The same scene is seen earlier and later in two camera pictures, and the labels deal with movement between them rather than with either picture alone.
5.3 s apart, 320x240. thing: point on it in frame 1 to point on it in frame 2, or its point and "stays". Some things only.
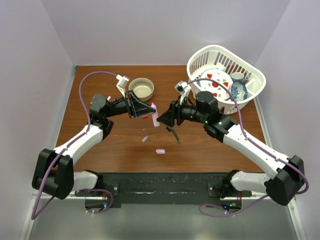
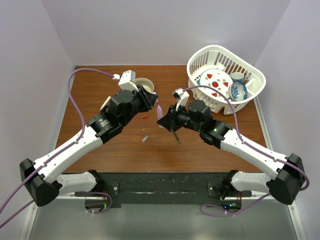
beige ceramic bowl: [142, 88] stays
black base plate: [160, 188] stays
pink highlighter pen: [154, 115] to [159, 114]
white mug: [237, 76] stays
